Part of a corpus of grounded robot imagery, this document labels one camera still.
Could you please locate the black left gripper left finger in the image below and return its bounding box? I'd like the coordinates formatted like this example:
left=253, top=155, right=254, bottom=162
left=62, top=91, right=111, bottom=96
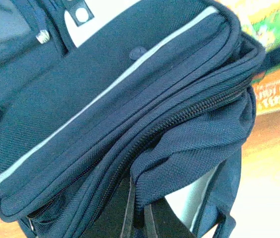
left=81, top=178, right=134, bottom=238

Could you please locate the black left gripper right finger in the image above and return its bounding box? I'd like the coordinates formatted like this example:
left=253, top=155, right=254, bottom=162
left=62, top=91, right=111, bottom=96
left=144, top=199, right=196, bottom=238

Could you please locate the navy blue student backpack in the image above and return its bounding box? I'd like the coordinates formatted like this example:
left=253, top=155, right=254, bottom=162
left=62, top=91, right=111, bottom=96
left=0, top=0, right=267, bottom=238

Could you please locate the orange Treehouse paperback book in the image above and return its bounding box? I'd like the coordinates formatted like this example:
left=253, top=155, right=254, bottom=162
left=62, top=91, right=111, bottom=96
left=226, top=0, right=280, bottom=115

